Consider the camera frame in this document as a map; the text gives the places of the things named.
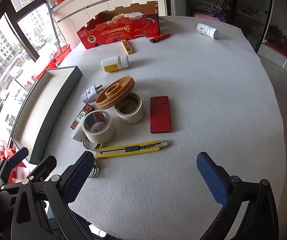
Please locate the small yellow box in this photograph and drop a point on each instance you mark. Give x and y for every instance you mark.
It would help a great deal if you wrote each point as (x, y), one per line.
(127, 47)

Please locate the red case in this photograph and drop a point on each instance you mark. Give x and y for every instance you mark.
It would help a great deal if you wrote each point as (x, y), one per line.
(160, 116)

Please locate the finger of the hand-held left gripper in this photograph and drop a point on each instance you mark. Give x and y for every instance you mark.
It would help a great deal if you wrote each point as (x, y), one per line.
(16, 160)
(43, 166)

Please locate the shallow grey-green tray box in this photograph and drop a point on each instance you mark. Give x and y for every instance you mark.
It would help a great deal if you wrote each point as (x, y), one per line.
(33, 110)

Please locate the tan plastic spool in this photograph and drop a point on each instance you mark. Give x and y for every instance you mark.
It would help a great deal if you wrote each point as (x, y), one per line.
(113, 97)

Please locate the mop pole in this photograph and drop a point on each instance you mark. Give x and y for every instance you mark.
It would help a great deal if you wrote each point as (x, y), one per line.
(53, 27)

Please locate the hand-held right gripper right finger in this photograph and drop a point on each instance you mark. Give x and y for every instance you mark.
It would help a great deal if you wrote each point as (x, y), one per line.
(211, 182)

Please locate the red lighter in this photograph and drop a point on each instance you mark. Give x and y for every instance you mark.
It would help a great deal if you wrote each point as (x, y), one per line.
(159, 38)

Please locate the red plastic stool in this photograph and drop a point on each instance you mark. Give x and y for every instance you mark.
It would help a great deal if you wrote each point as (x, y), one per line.
(7, 153)

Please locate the red basin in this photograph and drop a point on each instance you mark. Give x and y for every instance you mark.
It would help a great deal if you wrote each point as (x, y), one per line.
(62, 51)

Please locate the white plug adapter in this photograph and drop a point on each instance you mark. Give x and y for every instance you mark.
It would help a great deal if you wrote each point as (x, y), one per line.
(89, 95)

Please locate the white bottle with yellow label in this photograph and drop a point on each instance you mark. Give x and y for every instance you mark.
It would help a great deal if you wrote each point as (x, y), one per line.
(113, 65)

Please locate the red bucket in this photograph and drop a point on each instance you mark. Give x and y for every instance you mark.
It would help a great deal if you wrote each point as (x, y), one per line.
(43, 70)

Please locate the dark red printed box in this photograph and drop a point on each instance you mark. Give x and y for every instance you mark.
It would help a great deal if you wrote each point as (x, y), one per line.
(82, 116)

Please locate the white printed tape roll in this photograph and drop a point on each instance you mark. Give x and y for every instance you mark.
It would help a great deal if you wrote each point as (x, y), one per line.
(101, 133)

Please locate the yellow utility knife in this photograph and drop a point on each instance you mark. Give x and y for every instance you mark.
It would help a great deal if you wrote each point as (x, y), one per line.
(133, 148)

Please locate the pile of folded clothes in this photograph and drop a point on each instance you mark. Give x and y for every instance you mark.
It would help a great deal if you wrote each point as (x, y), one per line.
(211, 7)

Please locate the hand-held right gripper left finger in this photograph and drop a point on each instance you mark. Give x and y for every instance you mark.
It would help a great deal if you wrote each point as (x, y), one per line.
(78, 177)

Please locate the cream masking tape roll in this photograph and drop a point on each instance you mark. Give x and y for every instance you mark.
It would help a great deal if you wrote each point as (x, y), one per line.
(133, 117)

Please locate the red cardboard box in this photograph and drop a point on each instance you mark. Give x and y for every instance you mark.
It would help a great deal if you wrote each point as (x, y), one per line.
(113, 31)

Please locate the dark glass wardrobe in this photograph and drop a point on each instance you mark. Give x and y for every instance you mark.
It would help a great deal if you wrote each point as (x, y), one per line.
(246, 5)

